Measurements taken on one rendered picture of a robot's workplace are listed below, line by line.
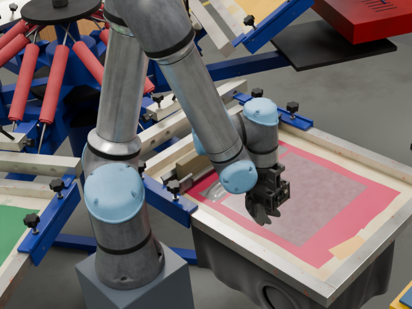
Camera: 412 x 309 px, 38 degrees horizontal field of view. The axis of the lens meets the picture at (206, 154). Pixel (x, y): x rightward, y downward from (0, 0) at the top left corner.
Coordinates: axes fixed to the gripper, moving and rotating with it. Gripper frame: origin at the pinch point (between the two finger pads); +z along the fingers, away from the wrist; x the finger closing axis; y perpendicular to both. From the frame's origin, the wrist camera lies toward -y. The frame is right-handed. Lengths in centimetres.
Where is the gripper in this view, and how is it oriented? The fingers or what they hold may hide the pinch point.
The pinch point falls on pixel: (260, 220)
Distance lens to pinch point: 156.3
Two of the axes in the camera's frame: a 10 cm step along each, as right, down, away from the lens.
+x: 7.0, -4.7, 5.4
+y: 7.1, 3.6, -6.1
